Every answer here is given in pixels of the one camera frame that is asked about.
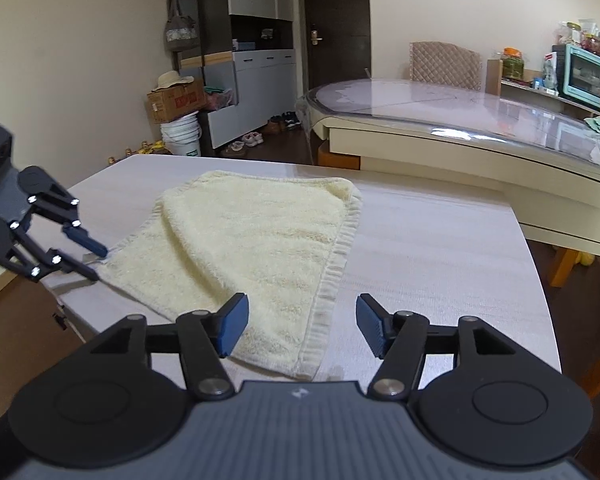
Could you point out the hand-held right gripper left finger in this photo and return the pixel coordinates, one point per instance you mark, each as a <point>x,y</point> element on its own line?
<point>232,324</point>

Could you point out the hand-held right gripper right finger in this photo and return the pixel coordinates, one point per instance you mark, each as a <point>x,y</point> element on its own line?
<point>371,327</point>

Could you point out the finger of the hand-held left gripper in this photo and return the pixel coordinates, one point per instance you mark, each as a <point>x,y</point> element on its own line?
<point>80,271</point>
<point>87,241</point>

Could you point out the cream terry towel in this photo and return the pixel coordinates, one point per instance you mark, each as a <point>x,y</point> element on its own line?
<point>250,250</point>

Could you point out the row of small yellow bottles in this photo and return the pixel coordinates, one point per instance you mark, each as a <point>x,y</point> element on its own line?
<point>142,149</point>

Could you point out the white plastic bucket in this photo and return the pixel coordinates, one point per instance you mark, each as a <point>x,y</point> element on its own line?
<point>181,135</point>

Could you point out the cardboard box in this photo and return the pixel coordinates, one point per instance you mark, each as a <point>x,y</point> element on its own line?
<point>177,100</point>

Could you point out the light sneaker pair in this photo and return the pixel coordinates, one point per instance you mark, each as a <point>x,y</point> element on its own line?
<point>233,148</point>

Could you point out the straw hat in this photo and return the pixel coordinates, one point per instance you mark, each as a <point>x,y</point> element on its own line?
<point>172,81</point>

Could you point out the pink sneaker pair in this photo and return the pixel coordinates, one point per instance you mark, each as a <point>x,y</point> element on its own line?
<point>253,138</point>

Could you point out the beige glass-topped dining table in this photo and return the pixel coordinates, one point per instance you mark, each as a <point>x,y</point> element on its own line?
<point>430,145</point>

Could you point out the dark shoe pair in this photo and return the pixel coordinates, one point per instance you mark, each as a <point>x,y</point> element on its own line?
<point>285,121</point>

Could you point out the grey and wood cabinet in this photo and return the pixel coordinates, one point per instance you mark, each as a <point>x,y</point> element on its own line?
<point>252,80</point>

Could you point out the grey hanging bag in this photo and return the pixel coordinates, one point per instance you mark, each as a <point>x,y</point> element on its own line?
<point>181,30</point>

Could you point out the blue box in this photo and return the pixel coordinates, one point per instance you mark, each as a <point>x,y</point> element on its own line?
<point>244,45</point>

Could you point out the quilted chair back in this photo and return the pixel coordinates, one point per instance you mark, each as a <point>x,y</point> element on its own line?
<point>445,65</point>

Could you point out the brown paper box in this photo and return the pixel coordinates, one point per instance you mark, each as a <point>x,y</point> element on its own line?
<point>493,77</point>

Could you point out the brass door lock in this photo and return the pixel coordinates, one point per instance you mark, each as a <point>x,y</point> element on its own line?
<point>316,35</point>

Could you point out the orange-lidded green jar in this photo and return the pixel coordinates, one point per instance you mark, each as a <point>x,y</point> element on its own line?
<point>513,64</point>

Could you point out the green cloth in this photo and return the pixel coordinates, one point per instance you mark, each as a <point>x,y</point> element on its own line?
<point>598,125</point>

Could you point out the red and white carton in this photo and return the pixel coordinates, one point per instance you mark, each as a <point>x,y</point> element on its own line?
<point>550,72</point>

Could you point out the dark wooden door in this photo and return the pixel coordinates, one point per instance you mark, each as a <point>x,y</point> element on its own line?
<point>336,15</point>

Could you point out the mint green toaster oven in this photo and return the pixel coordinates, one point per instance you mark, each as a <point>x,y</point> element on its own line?
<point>587,77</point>

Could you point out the jar of red preserves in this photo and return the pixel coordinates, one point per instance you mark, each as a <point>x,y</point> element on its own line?
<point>592,43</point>

